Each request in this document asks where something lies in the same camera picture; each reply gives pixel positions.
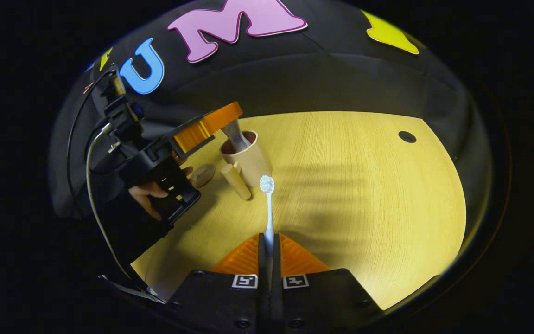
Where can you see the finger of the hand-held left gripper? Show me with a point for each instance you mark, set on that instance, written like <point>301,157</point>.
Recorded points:
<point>209,123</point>

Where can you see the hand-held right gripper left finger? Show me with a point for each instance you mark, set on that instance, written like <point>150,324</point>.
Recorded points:
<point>220,301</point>

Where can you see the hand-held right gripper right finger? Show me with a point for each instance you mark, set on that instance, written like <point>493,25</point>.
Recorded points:
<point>322,301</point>

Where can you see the white toothpaste tube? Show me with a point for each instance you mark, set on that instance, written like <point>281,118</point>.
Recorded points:
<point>237,137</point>

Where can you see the round brown coaster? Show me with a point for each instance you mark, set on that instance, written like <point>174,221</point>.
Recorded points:
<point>203,175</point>

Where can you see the beige cup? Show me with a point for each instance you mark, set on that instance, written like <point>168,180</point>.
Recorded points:
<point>255,167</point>

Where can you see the light blue toothbrush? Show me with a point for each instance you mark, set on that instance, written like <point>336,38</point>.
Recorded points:
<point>270,213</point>

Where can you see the wooden desktop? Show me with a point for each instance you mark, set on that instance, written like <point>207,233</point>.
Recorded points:
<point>364,195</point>

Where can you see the copper clip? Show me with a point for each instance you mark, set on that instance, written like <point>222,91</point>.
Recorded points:
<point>88,87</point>

